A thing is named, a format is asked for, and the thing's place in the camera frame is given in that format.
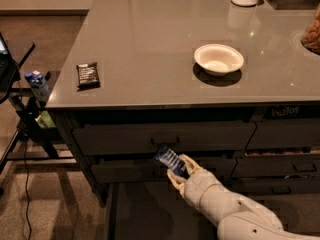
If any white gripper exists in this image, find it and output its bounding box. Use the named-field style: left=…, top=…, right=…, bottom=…
left=167, top=154, right=221, bottom=208

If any blue rxbar blueberry bar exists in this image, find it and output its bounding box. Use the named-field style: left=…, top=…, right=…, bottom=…
left=154, top=145, right=185, bottom=176

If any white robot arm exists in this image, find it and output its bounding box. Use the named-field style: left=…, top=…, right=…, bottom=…
left=167, top=154, right=320, bottom=240

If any open bottom drawer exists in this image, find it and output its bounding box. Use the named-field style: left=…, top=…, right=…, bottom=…
left=104, top=181, right=218, bottom=240

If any bottom right drawer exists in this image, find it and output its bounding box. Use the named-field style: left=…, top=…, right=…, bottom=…
left=224, top=178, right=320, bottom=195

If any middle left drawer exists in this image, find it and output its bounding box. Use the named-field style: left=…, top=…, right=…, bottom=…
left=91, top=156, right=236, bottom=183

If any top left drawer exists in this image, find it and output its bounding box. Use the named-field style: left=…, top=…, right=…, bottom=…
left=73, top=121, right=255, bottom=156

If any dark counter cabinet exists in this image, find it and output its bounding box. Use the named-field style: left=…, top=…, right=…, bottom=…
left=48, top=0, right=320, bottom=198

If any middle right drawer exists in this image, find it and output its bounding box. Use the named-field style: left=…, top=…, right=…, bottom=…
left=231, top=154, right=320, bottom=178

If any top right drawer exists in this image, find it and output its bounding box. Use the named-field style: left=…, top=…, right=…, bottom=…
left=247, top=119, right=320, bottom=149

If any dark snack bar on counter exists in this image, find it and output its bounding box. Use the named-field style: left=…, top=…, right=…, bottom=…
left=76, top=62, right=100, bottom=89

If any white bowl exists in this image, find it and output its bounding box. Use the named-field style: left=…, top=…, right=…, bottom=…
left=194, top=44, right=244, bottom=76

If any green packet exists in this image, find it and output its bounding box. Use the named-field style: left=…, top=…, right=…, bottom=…
left=36, top=111, right=56, bottom=129

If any black side stand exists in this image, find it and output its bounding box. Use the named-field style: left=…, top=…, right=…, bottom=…
left=0, top=39, right=71, bottom=171

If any jar of nuts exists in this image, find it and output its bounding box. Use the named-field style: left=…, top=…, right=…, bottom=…
left=301, top=4, right=320, bottom=54

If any black cable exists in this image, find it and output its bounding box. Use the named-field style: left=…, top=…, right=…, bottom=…
left=13, top=60, right=33, bottom=240

